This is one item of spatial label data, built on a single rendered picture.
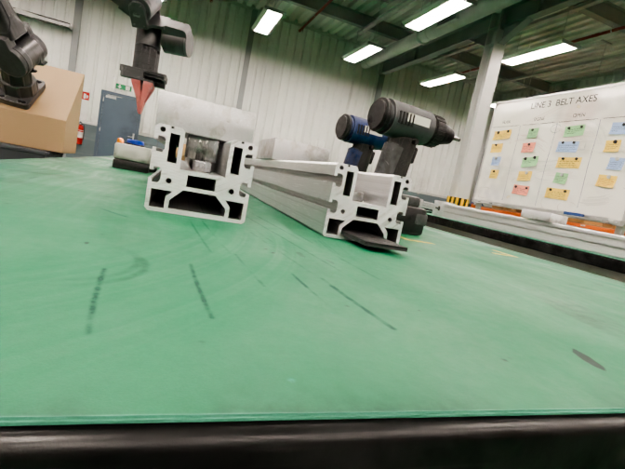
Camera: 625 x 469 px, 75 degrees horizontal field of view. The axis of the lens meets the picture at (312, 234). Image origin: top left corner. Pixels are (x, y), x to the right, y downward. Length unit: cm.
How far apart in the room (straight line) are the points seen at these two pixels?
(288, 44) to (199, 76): 275
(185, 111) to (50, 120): 90
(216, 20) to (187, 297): 1263
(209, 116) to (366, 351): 39
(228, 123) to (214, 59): 1200
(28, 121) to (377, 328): 127
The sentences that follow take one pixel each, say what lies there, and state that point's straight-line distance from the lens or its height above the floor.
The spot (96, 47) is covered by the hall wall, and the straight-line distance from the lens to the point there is 1258.
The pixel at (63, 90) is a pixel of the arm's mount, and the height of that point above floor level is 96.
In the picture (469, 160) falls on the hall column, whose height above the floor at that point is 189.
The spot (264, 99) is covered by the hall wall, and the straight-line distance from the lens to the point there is 1255.
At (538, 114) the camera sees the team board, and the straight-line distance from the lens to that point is 415.
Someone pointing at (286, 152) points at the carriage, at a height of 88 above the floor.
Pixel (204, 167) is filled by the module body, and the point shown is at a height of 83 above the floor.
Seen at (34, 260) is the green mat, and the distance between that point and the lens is 22.
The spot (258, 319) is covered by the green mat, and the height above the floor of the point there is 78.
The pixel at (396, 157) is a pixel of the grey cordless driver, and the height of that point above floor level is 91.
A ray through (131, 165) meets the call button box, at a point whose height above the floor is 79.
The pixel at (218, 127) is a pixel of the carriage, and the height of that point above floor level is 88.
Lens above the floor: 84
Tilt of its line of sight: 7 degrees down
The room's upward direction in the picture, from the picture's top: 11 degrees clockwise
